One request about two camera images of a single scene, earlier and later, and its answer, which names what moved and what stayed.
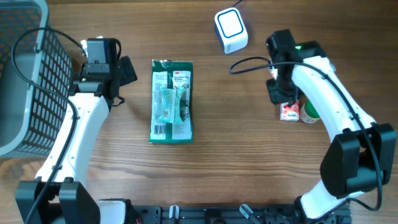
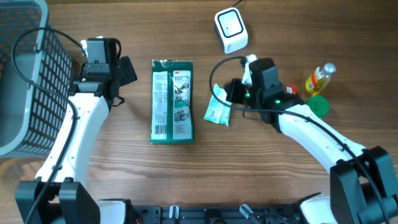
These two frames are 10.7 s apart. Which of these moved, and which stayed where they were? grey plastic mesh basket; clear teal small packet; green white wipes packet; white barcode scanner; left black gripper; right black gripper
Moved: clear teal small packet; right black gripper
Stayed: green white wipes packet; grey plastic mesh basket; white barcode scanner; left black gripper
